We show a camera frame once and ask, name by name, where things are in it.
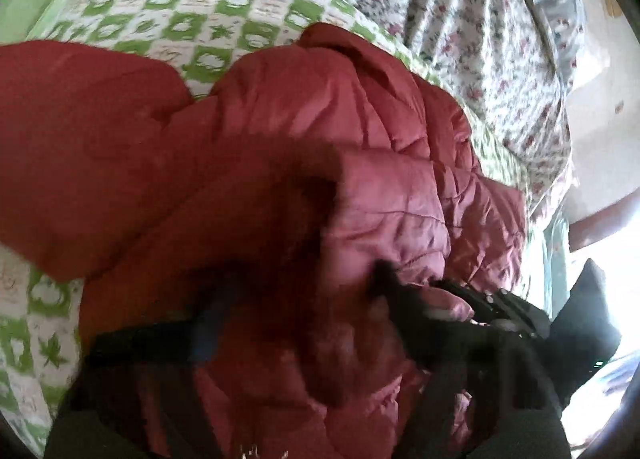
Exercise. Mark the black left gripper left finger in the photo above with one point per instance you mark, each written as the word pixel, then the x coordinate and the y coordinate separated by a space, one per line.
pixel 135 396

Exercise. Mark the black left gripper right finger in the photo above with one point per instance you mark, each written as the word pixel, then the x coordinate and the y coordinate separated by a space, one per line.
pixel 488 395

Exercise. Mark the red quilted puffer jacket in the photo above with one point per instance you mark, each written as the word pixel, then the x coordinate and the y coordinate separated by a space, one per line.
pixel 127 201

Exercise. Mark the dark wooden furniture edge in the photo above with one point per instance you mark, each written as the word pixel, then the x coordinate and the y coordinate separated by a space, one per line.
pixel 602 224

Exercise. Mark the red floral white quilt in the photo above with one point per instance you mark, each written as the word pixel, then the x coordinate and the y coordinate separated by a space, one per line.
pixel 499 62

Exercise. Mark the green white patterned blanket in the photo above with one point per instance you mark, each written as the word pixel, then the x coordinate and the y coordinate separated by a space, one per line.
pixel 201 39

